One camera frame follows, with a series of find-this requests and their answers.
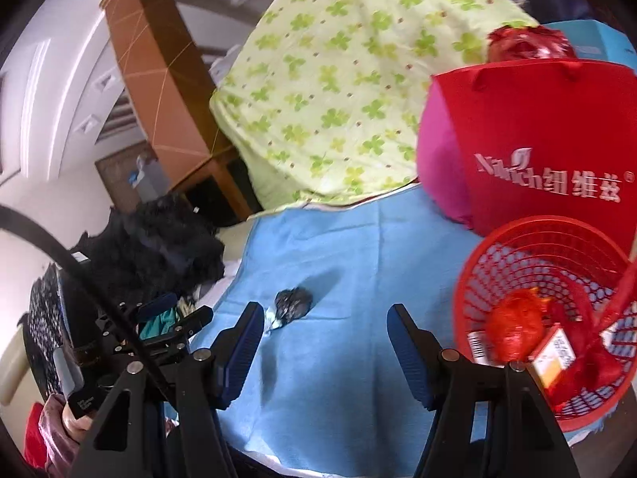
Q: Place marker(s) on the brown wooden cabinet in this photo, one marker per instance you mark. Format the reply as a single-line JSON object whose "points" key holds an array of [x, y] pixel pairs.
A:
{"points": [[154, 74]]}

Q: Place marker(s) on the red plastic mesh basket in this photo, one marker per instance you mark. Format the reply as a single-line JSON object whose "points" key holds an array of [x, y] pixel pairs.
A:
{"points": [[522, 239]]}

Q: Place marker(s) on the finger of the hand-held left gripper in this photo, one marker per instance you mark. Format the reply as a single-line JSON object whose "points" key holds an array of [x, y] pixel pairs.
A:
{"points": [[159, 303], [194, 321]]}

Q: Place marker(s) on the green clover quilt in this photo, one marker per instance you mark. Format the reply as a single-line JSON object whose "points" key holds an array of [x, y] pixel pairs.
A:
{"points": [[348, 84]]}

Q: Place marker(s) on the black plastic bag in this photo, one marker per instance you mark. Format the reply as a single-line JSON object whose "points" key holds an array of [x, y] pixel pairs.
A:
{"points": [[293, 303]]}

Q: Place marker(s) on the red paper shopping bag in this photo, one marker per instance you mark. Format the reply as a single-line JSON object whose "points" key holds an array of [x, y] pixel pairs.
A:
{"points": [[547, 119]]}

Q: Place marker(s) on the shiny red foil bag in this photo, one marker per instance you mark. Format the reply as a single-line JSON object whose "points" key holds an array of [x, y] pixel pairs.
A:
{"points": [[527, 42]]}

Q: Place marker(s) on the black fluffy cloth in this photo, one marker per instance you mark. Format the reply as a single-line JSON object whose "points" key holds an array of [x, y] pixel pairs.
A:
{"points": [[159, 249]]}

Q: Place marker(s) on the person's left hand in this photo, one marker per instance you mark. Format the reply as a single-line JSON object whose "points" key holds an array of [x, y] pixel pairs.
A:
{"points": [[74, 428]]}

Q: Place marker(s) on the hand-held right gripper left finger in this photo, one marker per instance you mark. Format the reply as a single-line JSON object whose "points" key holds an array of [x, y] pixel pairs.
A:
{"points": [[244, 343]]}

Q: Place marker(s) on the white tube box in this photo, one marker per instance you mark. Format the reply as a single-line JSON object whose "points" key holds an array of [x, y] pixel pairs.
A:
{"points": [[478, 346]]}

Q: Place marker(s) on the black dotted cloth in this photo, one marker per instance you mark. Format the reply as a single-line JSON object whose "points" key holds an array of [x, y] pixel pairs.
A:
{"points": [[42, 318]]}

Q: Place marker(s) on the light blue cardboard box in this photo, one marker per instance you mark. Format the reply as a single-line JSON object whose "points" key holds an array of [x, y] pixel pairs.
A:
{"points": [[597, 40]]}

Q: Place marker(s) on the light blue blanket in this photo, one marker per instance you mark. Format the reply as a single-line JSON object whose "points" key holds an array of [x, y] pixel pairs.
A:
{"points": [[348, 269]]}

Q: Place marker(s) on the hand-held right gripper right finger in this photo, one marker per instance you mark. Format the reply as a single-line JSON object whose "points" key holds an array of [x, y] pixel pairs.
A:
{"points": [[413, 353]]}

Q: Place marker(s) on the red plastic wrapper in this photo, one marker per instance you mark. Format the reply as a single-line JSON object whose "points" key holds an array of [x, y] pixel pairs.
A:
{"points": [[512, 326]]}

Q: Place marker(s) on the orange and white box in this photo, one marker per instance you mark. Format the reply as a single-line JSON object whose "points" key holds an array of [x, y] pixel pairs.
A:
{"points": [[552, 353]]}

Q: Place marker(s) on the red plastic bag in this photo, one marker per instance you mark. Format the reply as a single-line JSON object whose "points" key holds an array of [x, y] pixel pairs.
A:
{"points": [[592, 353]]}

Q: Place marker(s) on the teal cloth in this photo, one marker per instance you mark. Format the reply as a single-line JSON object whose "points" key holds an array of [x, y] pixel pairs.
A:
{"points": [[155, 326]]}

